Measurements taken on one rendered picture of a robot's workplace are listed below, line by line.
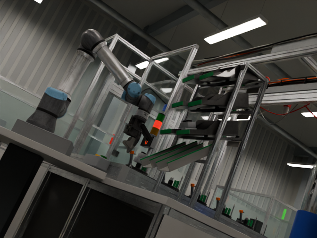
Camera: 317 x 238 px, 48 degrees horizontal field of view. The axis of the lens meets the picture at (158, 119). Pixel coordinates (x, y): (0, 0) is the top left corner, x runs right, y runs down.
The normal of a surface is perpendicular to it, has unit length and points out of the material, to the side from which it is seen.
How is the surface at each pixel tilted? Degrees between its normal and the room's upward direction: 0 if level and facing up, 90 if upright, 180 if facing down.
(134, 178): 90
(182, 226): 90
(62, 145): 90
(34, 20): 90
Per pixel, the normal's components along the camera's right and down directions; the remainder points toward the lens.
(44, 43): 0.49, -0.04
